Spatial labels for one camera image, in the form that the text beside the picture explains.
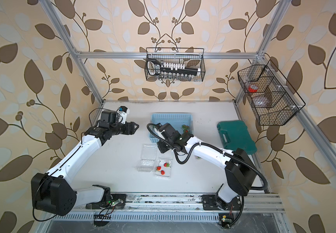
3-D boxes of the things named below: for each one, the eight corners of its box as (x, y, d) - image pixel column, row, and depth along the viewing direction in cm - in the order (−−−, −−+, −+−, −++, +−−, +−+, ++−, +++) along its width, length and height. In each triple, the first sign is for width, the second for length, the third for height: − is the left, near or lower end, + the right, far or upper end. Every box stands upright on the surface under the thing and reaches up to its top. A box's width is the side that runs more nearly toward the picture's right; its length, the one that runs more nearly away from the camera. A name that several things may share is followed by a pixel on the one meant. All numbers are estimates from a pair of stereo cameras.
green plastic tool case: (223, 154, 91) (225, 151, 88) (216, 124, 106) (218, 120, 103) (255, 154, 91) (258, 151, 88) (243, 124, 106) (246, 120, 103)
